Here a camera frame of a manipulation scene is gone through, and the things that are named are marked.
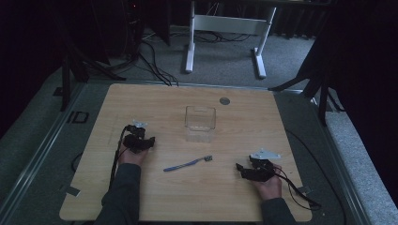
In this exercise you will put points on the black metal stand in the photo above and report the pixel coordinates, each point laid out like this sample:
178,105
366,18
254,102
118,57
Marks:
324,97
66,81

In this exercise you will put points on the grey round table grommet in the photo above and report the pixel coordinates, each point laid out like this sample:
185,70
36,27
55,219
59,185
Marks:
224,101

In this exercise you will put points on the blue toothbrush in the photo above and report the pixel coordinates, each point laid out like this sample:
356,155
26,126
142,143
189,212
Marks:
187,163

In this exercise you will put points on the white metal table frame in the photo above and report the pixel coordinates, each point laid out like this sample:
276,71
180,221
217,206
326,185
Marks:
230,24

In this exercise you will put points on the person's right hand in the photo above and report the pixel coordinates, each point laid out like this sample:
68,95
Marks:
271,189

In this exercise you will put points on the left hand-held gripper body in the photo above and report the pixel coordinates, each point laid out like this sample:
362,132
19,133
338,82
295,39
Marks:
135,142

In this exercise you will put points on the person's left hand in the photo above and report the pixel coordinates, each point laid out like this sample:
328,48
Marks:
131,158

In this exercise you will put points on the dark equipment tower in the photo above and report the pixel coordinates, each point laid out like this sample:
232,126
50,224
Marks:
133,28

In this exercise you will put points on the clear plastic container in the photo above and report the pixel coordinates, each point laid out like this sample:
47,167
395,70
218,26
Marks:
200,123

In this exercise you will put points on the grey tape piece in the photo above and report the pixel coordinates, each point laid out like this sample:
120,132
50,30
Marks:
73,191
304,189

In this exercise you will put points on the black rectangular bracket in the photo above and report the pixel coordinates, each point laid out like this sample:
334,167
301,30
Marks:
78,117

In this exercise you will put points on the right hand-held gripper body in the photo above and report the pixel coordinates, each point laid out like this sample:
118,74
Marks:
262,170

